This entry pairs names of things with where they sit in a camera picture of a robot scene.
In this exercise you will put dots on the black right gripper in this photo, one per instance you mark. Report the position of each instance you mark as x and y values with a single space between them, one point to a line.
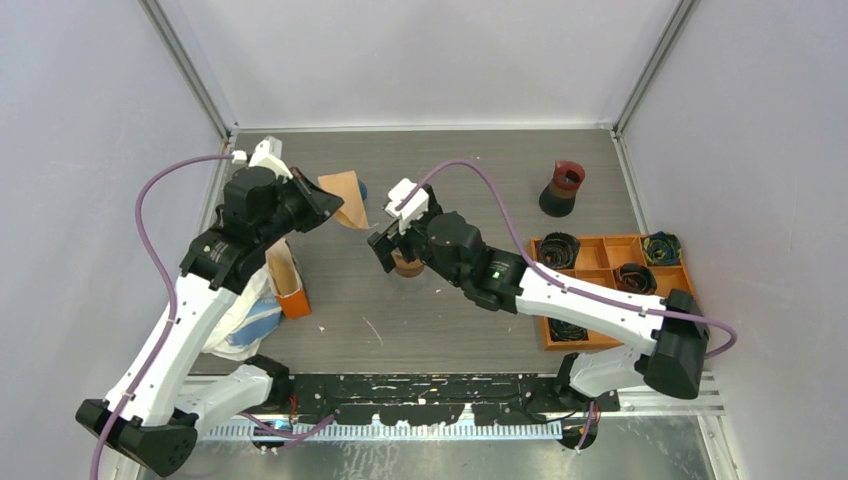
382 245

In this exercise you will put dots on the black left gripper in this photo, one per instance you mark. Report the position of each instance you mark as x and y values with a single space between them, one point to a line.
320 205

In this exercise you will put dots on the brown paper coffee filter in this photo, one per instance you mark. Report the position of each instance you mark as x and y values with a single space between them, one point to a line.
352 214

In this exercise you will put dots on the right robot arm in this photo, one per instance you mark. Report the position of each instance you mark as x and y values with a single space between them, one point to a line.
660 344

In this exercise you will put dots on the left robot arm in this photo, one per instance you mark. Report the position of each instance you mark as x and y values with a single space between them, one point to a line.
145 417

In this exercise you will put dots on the orange coffee filter box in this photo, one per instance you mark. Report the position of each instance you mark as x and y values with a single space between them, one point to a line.
286 281

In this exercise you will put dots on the white blue plastic bag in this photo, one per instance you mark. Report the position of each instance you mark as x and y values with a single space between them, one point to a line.
253 316

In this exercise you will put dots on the dark rolled coil back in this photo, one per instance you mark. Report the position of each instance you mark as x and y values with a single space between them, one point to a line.
558 251

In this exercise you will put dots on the dark rolled coil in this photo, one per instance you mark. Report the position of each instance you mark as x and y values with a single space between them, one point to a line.
560 331
558 251
635 278

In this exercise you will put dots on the red black carafe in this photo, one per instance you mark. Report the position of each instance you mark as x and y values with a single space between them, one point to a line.
558 198

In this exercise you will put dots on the dark rolled coil front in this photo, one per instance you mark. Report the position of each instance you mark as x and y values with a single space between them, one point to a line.
560 331

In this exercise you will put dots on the dark rolled coil middle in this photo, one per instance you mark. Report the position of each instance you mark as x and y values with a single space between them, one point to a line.
635 278

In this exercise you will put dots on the blue yellow rolled coil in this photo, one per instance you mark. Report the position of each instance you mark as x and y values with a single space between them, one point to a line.
662 249

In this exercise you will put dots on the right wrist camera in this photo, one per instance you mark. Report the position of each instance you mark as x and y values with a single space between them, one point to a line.
406 202

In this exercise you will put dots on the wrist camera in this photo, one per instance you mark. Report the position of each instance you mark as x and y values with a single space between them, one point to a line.
267 154
406 202

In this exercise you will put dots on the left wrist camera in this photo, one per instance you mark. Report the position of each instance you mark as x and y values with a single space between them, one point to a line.
267 154

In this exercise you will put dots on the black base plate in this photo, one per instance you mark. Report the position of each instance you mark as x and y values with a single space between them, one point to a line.
425 400

